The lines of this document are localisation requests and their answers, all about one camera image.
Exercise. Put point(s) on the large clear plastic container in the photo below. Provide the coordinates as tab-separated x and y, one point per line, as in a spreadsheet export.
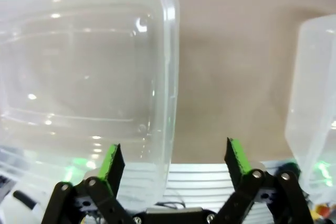
78	72

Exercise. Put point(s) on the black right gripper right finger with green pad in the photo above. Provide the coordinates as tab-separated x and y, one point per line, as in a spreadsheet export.
236	163

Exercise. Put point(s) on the black marker pen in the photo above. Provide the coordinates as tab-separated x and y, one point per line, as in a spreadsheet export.
25	197

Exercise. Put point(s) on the ribbed aluminium frame rail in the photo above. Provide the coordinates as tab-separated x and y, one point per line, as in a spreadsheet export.
199	182

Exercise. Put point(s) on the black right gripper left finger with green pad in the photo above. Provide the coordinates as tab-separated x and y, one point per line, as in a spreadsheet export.
113	171

